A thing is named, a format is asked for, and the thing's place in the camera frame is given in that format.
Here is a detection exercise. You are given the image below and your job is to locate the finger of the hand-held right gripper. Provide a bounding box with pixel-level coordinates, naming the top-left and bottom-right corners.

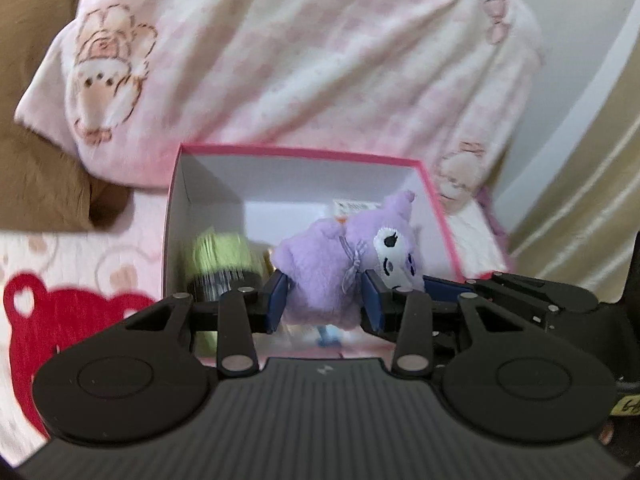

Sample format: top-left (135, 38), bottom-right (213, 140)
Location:
top-left (424, 271), bottom-right (548, 313)

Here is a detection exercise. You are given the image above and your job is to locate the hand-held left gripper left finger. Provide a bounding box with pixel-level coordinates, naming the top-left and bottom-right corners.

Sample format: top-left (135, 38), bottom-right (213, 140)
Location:
top-left (122, 272), bottom-right (291, 378)

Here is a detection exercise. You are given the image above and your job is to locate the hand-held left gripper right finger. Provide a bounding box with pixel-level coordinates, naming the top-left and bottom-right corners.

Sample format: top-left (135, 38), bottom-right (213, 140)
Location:
top-left (361, 269), bottom-right (518, 377)

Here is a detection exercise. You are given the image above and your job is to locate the purple plush toy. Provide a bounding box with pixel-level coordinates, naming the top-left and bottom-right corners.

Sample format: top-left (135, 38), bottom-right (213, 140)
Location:
top-left (275, 190), bottom-right (426, 331)

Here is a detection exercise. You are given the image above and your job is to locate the blue wet wipes pack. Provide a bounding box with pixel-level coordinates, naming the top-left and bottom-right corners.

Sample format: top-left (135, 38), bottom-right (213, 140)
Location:
top-left (314, 326), bottom-right (345, 348)

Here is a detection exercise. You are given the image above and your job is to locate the green yarn ball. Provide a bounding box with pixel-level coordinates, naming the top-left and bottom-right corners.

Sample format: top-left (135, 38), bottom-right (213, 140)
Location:
top-left (186, 230), bottom-right (263, 361)

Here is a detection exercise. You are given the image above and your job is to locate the pink cardboard box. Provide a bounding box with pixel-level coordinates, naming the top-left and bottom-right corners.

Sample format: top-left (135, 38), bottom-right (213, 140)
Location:
top-left (164, 142), bottom-right (468, 361)

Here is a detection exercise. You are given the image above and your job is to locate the beige curtain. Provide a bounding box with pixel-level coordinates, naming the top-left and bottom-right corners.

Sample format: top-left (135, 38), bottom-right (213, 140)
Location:
top-left (505, 25), bottom-right (640, 291)

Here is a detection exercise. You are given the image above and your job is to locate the red bear printed blanket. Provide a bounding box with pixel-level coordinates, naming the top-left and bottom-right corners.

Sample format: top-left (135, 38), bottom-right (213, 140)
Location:
top-left (0, 195), bottom-right (506, 466)

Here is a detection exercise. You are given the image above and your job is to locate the pink printed pillow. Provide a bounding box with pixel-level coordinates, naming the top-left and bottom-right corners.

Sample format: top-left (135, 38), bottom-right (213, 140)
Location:
top-left (15, 0), bottom-right (546, 216)

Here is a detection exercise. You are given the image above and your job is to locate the brown pillow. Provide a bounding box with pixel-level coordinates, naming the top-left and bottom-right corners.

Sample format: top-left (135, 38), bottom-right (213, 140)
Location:
top-left (0, 0), bottom-right (133, 233)

